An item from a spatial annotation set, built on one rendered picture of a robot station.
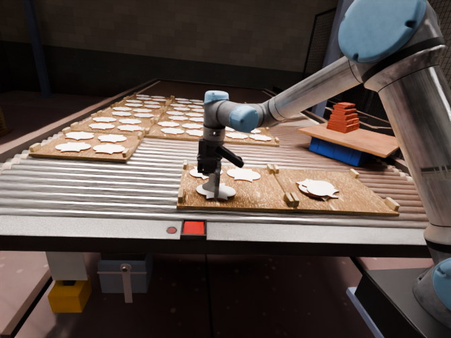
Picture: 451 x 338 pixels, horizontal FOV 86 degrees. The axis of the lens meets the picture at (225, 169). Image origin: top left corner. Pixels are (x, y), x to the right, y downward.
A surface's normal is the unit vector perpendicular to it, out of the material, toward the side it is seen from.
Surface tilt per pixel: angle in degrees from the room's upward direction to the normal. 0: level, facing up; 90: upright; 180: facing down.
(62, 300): 90
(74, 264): 90
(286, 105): 105
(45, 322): 0
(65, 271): 90
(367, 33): 82
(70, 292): 0
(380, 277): 5
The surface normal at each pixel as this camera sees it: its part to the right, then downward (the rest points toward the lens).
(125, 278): 0.08, 0.42
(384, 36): -0.77, 0.04
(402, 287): 0.08, -0.94
